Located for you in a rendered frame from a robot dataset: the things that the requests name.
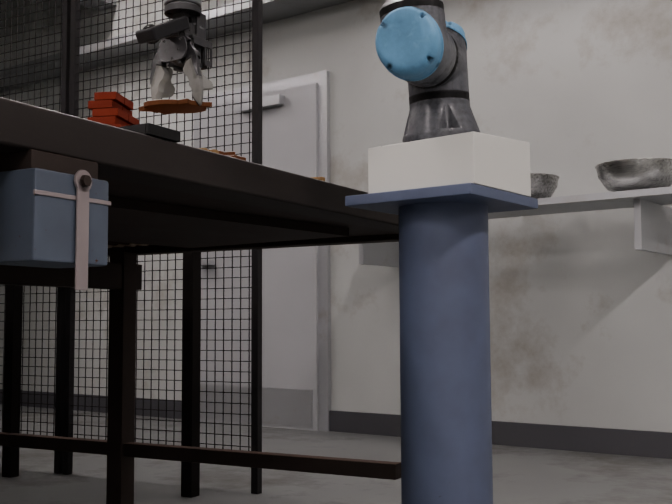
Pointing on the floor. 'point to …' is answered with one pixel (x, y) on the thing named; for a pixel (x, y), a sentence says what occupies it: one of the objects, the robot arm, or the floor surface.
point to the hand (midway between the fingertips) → (175, 105)
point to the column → (445, 337)
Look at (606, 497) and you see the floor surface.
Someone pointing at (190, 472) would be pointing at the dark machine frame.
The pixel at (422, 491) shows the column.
